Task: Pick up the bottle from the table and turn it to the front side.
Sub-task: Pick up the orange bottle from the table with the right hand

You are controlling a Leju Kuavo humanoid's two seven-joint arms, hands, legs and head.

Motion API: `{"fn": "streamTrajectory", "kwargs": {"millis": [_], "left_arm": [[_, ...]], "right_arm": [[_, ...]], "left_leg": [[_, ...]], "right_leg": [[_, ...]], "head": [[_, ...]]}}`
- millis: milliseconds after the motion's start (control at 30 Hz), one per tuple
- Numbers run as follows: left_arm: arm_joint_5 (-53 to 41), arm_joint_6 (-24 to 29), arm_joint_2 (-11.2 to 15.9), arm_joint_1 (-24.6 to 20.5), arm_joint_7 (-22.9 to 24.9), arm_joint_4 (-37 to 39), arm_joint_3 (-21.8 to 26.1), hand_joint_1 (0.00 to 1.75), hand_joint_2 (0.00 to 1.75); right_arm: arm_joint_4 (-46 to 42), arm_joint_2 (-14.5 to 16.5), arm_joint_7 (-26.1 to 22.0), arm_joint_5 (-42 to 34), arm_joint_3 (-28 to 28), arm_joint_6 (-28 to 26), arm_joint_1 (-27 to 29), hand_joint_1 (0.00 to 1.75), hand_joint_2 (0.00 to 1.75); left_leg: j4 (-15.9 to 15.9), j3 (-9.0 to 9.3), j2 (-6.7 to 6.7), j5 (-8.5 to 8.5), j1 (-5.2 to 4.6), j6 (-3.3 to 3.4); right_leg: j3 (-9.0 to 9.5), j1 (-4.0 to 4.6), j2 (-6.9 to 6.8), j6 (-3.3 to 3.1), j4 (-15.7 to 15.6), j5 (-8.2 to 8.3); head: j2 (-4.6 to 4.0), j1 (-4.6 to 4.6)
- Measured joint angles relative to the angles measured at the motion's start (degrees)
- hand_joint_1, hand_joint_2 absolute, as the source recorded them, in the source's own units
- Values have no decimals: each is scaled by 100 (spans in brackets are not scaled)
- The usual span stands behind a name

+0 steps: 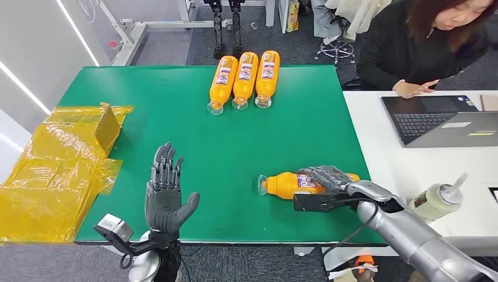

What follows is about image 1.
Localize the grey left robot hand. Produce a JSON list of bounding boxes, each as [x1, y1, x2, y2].
[[144, 142, 200, 234]]

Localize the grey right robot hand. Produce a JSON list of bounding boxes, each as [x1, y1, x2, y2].
[[297, 166, 353, 196]]

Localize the orange juice bottle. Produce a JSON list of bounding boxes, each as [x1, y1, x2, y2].
[[254, 50, 281, 109], [257, 172, 361, 200], [231, 52, 260, 111], [207, 55, 239, 116]]

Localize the white paper strip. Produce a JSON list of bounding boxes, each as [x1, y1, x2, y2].
[[328, 264, 379, 280]]

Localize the pale drink cup with straw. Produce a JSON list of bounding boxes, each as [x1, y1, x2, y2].
[[408, 173, 469, 223]]

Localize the black laptop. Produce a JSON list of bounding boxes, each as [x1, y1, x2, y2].
[[381, 95, 480, 147]]

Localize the yellow film wrapped cardboard box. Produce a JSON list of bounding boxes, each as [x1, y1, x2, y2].
[[0, 102, 134, 245]]

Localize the person's hand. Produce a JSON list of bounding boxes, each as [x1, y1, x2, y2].
[[393, 79, 440, 99]]

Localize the white paper sheet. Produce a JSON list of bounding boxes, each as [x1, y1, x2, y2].
[[426, 217, 452, 239]]

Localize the grey laptop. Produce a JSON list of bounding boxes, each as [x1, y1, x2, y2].
[[406, 112, 498, 149]]

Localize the person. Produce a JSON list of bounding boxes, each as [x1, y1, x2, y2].
[[356, 0, 498, 99]]

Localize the seated person's legs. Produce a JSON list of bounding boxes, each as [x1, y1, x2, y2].
[[311, 0, 343, 40]]

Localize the white garment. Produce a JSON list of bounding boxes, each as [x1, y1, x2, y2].
[[325, 0, 392, 43]]

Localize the yellow printed carton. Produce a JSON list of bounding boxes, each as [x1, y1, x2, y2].
[[285, 0, 300, 33]]

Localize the black robot leg stand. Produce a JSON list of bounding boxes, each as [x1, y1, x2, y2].
[[204, 0, 227, 60], [228, 0, 245, 57]]

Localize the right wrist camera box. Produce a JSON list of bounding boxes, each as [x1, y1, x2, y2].
[[294, 192, 351, 213]]

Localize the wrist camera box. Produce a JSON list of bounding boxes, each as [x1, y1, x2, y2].
[[94, 213, 135, 250], [294, 192, 351, 213]]

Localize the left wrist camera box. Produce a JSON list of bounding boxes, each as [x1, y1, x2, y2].
[[94, 213, 135, 250]]

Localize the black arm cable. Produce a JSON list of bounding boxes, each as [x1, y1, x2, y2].
[[322, 198, 380, 258]]

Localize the orange tool handle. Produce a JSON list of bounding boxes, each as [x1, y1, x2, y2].
[[352, 254, 376, 282]]

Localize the white metal table frame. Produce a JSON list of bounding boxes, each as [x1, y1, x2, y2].
[[97, 0, 234, 67]]

